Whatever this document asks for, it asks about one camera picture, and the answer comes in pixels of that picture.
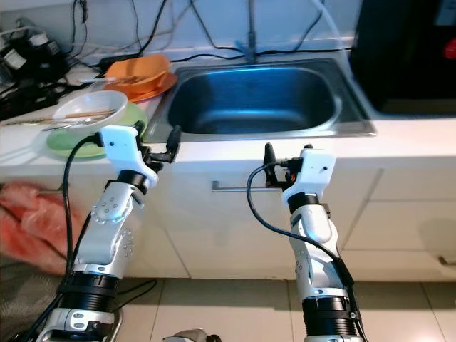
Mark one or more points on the light green plate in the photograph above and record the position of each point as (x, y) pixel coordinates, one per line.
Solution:
(92, 146)

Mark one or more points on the metal fork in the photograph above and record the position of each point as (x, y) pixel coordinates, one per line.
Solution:
(75, 125)

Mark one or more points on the white bowl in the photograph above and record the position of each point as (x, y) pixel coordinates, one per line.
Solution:
(78, 103)

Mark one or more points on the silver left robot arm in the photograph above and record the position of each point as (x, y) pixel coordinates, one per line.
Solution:
(107, 228)

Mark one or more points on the white kitchen cabinet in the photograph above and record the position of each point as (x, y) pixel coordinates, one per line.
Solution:
(221, 235)

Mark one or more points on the orange plate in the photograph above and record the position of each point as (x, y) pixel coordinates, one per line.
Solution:
(165, 87)

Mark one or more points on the stainless steel sink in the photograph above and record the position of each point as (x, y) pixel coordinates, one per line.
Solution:
(256, 103)

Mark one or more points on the orange plastic bowl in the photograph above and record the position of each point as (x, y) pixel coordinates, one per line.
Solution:
(125, 68)

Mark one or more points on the small black adapter brick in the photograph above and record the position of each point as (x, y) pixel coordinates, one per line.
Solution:
(108, 63)

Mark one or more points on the black power strip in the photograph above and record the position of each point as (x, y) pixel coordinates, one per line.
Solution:
(28, 101)

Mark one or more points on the grey metal faucet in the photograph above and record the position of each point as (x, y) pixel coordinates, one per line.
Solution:
(251, 32)

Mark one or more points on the black charger with white label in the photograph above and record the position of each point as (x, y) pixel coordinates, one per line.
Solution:
(35, 53)

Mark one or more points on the large black appliance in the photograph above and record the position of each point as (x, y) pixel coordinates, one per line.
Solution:
(406, 64)

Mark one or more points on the red plastic bag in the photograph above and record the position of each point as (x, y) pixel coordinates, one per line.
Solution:
(35, 228)

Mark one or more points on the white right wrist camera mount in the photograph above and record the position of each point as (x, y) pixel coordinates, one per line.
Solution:
(317, 167)

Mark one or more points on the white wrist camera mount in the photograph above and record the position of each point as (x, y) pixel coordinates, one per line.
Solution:
(317, 167)
(120, 146)

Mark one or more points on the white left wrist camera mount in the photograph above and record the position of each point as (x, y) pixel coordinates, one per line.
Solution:
(120, 146)

